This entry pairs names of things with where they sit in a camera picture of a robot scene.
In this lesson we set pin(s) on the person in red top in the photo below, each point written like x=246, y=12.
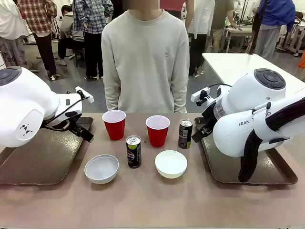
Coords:
x=171, y=4

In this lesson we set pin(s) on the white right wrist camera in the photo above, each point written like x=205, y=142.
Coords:
x=199, y=94

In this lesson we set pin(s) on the person in white shirt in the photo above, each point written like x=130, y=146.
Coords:
x=10, y=28

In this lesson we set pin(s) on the person in blue jacket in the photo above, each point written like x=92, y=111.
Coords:
x=274, y=21

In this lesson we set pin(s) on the white side table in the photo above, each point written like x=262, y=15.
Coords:
x=238, y=63

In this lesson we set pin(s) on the person's left forearm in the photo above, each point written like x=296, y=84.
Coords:
x=180, y=95

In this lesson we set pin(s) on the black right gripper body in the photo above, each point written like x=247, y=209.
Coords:
x=207, y=120

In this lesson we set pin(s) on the person in grey hoodie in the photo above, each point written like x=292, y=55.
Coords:
x=68, y=26

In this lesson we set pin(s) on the brown plastic tray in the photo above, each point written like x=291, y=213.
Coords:
x=43, y=157
x=221, y=167

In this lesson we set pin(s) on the person in red plaid shirt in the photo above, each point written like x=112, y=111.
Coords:
x=40, y=21

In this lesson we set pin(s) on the person in beige sweater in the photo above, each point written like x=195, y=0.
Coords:
x=145, y=59

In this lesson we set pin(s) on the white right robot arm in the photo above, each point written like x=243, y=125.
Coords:
x=238, y=133

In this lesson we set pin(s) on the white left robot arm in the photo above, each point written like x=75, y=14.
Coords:
x=23, y=102

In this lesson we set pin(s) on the red plastic cup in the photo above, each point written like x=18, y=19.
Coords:
x=157, y=134
x=115, y=128

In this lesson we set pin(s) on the person in blue plaid shirt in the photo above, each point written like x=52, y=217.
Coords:
x=94, y=21

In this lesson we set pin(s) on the black can green label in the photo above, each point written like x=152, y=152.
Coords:
x=185, y=136

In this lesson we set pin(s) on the black Pepsi can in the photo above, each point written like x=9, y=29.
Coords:
x=134, y=155

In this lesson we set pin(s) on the grey lab workbench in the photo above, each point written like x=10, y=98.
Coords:
x=238, y=31

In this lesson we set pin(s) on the person in olive shirt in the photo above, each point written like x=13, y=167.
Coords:
x=221, y=16

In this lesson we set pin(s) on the person's right forearm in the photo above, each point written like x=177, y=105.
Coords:
x=112, y=95

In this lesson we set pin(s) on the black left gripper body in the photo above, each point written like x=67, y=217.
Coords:
x=71, y=120

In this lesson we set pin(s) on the person in white coat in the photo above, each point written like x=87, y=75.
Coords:
x=199, y=21

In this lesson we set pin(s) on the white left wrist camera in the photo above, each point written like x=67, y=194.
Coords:
x=84, y=93

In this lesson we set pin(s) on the white plastic bowl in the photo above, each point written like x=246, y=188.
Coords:
x=101, y=170
x=170, y=164

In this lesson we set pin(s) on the orange object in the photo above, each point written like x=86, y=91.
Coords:
x=301, y=65

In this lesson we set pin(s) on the white frame workbench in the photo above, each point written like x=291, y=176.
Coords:
x=295, y=35

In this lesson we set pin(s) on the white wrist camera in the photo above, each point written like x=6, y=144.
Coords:
x=84, y=93
x=199, y=94

